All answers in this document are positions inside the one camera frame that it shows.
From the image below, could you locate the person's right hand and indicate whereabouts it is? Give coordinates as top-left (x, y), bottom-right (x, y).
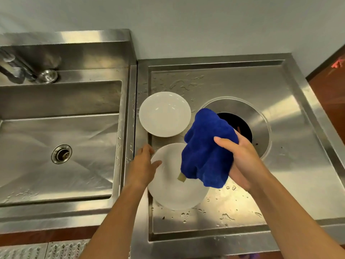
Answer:
top-left (214, 127), bottom-right (270, 192)

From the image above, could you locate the person's left hand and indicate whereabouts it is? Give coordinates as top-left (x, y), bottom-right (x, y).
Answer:
top-left (126, 144), bottom-right (163, 186)

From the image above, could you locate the blue microfiber cloth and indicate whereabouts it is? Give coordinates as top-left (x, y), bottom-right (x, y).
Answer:
top-left (176, 108), bottom-right (240, 189)

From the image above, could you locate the large white plate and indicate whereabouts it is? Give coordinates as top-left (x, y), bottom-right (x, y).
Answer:
top-left (147, 143), bottom-right (210, 211)

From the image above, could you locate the person's left forearm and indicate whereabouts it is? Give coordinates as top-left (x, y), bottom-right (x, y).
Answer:
top-left (78, 181), bottom-right (152, 259)

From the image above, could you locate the person's right forearm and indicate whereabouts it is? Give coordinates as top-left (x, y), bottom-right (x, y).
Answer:
top-left (249, 170), bottom-right (345, 259)

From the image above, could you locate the round waste chute opening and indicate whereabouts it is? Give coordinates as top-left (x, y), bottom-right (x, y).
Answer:
top-left (200, 97), bottom-right (271, 160)

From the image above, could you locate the small white plate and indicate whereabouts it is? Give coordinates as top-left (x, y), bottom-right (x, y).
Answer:
top-left (139, 92), bottom-right (192, 138)

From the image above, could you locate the stainless steel worktable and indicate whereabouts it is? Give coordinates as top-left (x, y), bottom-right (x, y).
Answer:
top-left (130, 53), bottom-right (345, 259)

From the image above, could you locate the round sink drain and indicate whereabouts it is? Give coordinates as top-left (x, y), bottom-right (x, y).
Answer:
top-left (51, 144), bottom-right (73, 164)

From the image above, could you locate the stainless steel sink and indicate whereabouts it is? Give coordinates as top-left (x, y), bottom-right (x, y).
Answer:
top-left (0, 29), bottom-right (138, 235)

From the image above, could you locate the perforated metal floor grate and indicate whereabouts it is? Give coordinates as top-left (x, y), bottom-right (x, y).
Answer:
top-left (47, 239), bottom-right (91, 259)
top-left (0, 242), bottom-right (49, 259)

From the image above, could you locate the chrome faucet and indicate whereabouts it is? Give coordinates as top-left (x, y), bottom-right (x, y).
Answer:
top-left (0, 49), bottom-right (59, 85)

